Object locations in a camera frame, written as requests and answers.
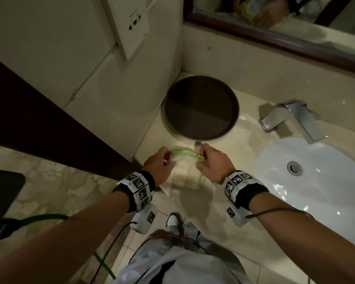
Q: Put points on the person's right hand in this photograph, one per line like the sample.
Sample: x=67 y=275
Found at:
x=217 y=165

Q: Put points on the person's left hand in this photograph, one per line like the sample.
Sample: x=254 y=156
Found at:
x=159 y=168

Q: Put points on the white green-edged cleaning cloth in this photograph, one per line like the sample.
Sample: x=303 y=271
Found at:
x=186 y=174

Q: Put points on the dark round tray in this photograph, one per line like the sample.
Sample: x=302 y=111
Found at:
x=201 y=109

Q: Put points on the person's left forearm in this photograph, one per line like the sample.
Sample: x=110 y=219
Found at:
x=62 y=242

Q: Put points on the person's left shoe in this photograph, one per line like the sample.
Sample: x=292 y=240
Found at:
x=171 y=220

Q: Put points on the chrome sink drain stopper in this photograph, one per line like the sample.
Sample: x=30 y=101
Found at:
x=294 y=167

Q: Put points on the person's grey trousers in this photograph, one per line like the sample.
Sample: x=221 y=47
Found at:
x=180 y=263

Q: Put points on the white oval sink basin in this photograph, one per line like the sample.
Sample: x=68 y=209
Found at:
x=319 y=192

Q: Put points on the black left wristband with markers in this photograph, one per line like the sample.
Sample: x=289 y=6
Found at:
x=128 y=192

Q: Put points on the black wristband with markers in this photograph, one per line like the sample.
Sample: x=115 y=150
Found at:
x=128 y=192
x=248 y=192

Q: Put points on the black right wristband with markers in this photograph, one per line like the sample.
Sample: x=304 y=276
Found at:
x=248 y=192

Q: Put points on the chrome faucet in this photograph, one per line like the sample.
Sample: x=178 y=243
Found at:
x=304 y=121

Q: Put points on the dark wooden ledge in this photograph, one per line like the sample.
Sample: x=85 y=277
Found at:
x=47 y=124

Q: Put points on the dark wooden framed mirror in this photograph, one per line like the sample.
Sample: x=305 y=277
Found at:
x=284 y=41

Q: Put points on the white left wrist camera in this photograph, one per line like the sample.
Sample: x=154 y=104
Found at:
x=146 y=218

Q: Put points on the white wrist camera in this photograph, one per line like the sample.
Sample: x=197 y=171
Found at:
x=238 y=217
x=146 y=218

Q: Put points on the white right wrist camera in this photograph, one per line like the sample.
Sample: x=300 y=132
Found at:
x=238 y=217

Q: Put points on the white wall socket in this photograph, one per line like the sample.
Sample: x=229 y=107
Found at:
x=130 y=23

